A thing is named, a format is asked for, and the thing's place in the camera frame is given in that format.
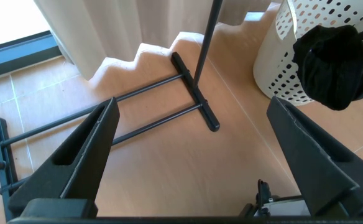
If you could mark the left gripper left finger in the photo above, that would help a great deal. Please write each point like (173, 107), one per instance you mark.
(85, 168)

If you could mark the window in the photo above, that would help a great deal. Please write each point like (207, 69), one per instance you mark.
(13, 53)

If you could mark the white laundry basket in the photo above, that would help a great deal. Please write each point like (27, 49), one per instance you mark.
(281, 62)

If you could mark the beige curtain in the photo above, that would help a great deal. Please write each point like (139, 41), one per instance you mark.
(122, 25)

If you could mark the black garment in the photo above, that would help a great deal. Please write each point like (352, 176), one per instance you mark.
(330, 68)

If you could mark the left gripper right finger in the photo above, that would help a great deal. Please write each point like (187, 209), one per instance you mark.
(312, 168)

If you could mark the black clothes rack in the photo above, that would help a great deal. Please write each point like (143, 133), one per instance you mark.
(205, 46)

